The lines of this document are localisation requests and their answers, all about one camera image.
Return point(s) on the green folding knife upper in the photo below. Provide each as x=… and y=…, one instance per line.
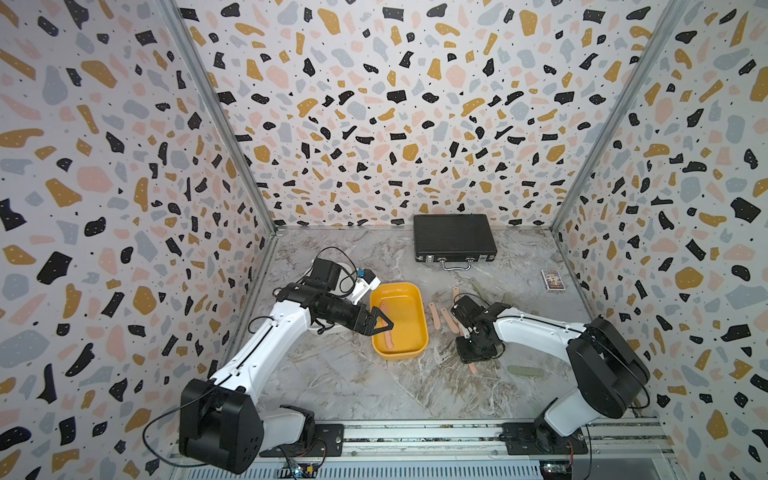
x=480, y=290

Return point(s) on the long pink sheathed knife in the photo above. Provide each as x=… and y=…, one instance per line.
x=388, y=335

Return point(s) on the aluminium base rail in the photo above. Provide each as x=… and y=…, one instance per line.
x=629, y=448

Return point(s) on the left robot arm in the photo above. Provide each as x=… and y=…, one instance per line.
x=220, y=425

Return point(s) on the black ribbed briefcase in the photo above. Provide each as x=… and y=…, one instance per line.
x=453, y=238

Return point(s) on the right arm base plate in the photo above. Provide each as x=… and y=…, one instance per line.
x=528, y=438

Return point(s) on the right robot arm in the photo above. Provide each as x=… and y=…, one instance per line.
x=609, y=374

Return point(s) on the pink folding knife middle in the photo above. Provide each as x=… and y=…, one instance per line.
x=451, y=322

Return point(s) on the yellow plastic bin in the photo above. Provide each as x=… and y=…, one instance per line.
x=402, y=303

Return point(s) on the green knife near arm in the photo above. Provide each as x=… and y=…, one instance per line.
x=525, y=371

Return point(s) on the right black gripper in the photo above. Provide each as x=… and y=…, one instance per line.
x=464, y=357

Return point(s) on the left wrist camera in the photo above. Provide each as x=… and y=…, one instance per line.
x=367, y=281

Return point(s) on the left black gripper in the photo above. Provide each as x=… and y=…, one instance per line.
x=367, y=328

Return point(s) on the pink folding knife left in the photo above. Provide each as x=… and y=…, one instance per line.
x=436, y=320

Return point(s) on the playing card box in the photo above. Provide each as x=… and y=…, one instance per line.
x=553, y=280

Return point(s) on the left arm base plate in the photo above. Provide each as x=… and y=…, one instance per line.
x=320, y=440

